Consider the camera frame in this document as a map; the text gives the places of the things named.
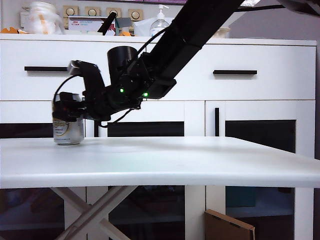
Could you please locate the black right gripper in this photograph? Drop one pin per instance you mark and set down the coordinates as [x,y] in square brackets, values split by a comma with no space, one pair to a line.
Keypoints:
[96,100]

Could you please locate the silver beer can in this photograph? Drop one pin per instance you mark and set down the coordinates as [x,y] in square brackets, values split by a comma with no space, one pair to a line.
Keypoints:
[67,132]

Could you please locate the white cabinet drawer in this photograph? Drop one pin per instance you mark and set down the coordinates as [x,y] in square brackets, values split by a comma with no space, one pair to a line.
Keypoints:
[37,55]
[250,57]

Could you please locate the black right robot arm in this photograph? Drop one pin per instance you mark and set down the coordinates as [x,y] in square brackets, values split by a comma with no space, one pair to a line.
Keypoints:
[185,37]

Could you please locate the white glass-panel cabinet door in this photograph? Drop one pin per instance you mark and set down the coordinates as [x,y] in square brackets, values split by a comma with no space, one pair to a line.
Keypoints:
[25,112]
[160,111]
[260,110]

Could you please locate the white box with red print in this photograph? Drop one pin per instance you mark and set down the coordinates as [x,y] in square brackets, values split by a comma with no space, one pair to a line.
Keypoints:
[85,25]

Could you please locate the black stick object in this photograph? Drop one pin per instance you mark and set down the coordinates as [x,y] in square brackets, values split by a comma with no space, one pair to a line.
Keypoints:
[106,23]

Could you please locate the orange flat object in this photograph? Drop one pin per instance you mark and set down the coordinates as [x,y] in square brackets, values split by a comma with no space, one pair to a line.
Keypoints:
[10,31]
[126,34]

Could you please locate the white plastic bag bundle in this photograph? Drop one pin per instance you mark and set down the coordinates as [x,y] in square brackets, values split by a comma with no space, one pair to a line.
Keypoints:
[42,17]

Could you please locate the beige square knob plate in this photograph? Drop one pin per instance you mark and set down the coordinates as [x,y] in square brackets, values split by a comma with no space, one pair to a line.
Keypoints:
[135,15]
[70,11]
[113,11]
[92,11]

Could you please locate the white crossed table leg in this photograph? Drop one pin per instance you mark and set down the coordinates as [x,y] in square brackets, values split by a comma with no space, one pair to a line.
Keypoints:
[65,197]
[115,197]

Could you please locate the grey card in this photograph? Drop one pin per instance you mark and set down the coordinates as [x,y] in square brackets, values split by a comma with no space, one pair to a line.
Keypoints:
[123,22]

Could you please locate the clear pump sanitizer bottle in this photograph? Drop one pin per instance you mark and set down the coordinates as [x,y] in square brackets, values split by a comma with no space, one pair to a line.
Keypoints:
[157,25]

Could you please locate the beige egg carton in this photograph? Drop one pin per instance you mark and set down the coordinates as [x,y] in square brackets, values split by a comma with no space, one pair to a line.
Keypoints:
[223,32]

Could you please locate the white sideboard cabinet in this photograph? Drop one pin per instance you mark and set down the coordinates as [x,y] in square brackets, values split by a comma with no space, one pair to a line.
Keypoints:
[250,42]

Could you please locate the brown cardboard piece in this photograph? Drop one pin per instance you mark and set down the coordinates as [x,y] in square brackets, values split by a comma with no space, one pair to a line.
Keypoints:
[225,227]

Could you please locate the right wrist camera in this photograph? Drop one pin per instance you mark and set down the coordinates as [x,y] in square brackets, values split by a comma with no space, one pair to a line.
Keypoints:
[74,67]

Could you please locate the purple wall poster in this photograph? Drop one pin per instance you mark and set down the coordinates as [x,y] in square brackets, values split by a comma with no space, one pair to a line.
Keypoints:
[162,1]

